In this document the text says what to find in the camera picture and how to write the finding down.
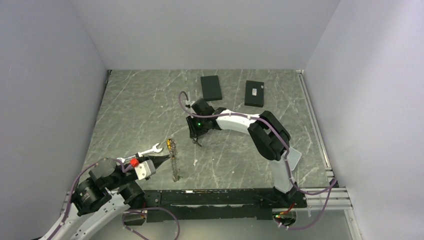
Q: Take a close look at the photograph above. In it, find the black key tag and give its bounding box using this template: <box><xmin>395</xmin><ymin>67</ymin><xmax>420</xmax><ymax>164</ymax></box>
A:
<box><xmin>192</xmin><ymin>137</ymin><xmax>202</xmax><ymax>147</ymax></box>

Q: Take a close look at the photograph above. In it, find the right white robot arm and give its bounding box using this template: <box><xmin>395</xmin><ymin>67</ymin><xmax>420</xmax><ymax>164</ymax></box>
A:
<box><xmin>179</xmin><ymin>98</ymin><xmax>302</xmax><ymax>208</ymax></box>

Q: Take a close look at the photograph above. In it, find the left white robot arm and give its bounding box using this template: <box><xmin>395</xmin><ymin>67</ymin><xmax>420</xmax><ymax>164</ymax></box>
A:
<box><xmin>42</xmin><ymin>153</ymin><xmax>170</xmax><ymax>240</ymax></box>

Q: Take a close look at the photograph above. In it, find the large silver wrench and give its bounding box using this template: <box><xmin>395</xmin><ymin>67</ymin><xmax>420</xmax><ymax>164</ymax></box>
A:
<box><xmin>117</xmin><ymin>143</ymin><xmax>163</xmax><ymax>163</ymax></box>

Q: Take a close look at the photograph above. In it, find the left black box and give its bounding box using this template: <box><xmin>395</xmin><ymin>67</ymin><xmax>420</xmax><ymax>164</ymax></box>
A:
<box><xmin>200</xmin><ymin>75</ymin><xmax>223</xmax><ymax>101</ymax></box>

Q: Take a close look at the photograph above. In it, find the right black box with label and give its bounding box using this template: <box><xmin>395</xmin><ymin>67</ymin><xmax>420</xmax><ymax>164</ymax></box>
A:
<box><xmin>244</xmin><ymin>80</ymin><xmax>265</xmax><ymax>108</ymax></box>

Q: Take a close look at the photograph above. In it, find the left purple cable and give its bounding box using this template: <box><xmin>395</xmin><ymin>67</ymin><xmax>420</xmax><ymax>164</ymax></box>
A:
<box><xmin>46</xmin><ymin>158</ymin><xmax>133</xmax><ymax>240</ymax></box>

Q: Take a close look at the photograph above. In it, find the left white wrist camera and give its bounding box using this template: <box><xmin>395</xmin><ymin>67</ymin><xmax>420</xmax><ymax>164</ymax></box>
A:
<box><xmin>129</xmin><ymin>158</ymin><xmax>156</xmax><ymax>180</ymax></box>

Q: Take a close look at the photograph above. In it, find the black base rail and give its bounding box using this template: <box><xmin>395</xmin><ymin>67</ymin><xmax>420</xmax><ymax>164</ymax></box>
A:
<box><xmin>129</xmin><ymin>187</ymin><xmax>308</xmax><ymax>223</ymax></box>

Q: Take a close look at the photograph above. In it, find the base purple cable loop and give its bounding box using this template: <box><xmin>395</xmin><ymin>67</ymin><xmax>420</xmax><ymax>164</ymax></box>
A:
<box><xmin>121</xmin><ymin>202</ymin><xmax>180</xmax><ymax>240</ymax></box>

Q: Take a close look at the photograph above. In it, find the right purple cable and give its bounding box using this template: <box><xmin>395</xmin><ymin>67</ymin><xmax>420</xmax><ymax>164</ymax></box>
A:
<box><xmin>178</xmin><ymin>91</ymin><xmax>338</xmax><ymax>196</ymax></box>

